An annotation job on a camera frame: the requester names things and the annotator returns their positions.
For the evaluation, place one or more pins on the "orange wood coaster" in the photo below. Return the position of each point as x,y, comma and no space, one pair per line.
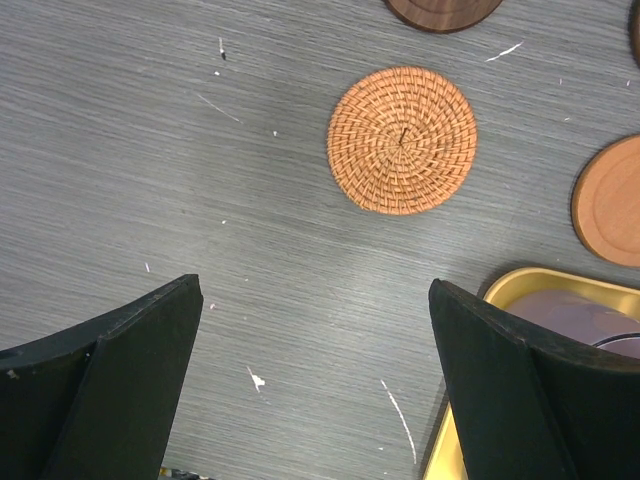
605,203

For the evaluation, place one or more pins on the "dark wood coaster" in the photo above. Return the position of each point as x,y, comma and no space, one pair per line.
442,16
634,30

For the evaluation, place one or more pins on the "purple glass mug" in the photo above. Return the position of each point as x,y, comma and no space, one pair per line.
580,319

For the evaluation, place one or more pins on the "rattan coaster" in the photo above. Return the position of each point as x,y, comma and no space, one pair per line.
401,141

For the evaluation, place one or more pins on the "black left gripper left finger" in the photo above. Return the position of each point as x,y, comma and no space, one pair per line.
97,400

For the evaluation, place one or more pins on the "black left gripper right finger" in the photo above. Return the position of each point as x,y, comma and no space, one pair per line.
529,403

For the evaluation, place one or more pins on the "yellow tray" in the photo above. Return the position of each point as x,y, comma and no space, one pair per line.
446,459

